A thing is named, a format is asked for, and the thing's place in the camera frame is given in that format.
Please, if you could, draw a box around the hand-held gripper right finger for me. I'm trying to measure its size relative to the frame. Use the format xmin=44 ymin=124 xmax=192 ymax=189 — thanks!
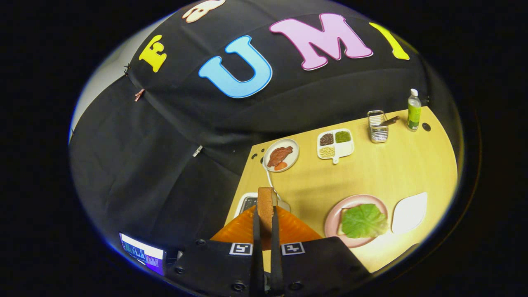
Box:
xmin=270 ymin=205 xmax=370 ymax=297

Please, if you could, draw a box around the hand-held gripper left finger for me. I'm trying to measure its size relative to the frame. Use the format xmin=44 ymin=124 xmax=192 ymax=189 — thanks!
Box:
xmin=165 ymin=205 xmax=265 ymax=297

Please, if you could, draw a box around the toasted bread slice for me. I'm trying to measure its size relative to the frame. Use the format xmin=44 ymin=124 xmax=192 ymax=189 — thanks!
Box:
xmin=257 ymin=187 xmax=278 ymax=250

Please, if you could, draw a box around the green lettuce leaf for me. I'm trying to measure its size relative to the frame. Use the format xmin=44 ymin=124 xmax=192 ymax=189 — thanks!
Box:
xmin=341 ymin=203 xmax=389 ymax=239

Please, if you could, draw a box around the white toaster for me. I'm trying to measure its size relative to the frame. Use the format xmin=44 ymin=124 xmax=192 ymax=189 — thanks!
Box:
xmin=234 ymin=192 xmax=291 ymax=219

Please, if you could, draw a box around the pink round plate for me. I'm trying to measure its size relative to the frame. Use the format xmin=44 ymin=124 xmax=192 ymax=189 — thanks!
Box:
xmin=324 ymin=194 xmax=389 ymax=249

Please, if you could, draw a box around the white bread slice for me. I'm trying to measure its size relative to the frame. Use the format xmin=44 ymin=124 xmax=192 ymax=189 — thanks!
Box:
xmin=337 ymin=208 xmax=351 ymax=236

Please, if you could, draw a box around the brown meat piece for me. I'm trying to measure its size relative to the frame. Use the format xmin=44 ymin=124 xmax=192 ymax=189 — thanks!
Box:
xmin=267 ymin=146 xmax=293 ymax=167

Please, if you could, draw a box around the white oval plate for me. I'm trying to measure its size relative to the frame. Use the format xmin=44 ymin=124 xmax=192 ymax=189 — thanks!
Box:
xmin=262 ymin=139 xmax=299 ymax=172

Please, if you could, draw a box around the computer monitor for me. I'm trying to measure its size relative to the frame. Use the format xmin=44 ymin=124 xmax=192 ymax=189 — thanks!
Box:
xmin=119 ymin=232 xmax=166 ymax=276

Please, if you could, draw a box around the white divided tray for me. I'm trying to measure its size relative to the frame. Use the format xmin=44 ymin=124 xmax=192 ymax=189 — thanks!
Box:
xmin=317 ymin=128 xmax=355 ymax=165

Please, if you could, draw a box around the black backdrop cloth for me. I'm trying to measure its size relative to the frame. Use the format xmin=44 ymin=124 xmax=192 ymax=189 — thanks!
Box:
xmin=68 ymin=0 xmax=454 ymax=252

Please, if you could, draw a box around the white square plate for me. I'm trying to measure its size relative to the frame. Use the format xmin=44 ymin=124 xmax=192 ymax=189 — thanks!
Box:
xmin=391 ymin=192 xmax=428 ymax=235

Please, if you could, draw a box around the green label bottle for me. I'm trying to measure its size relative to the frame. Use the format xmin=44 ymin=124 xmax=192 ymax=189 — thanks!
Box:
xmin=407 ymin=89 xmax=422 ymax=132

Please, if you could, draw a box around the white toaster cable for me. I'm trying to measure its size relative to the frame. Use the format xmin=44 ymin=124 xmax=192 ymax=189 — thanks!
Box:
xmin=264 ymin=163 xmax=283 ymax=200

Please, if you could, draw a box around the metal wire rack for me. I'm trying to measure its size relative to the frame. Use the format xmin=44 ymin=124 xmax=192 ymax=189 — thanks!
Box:
xmin=367 ymin=110 xmax=389 ymax=144

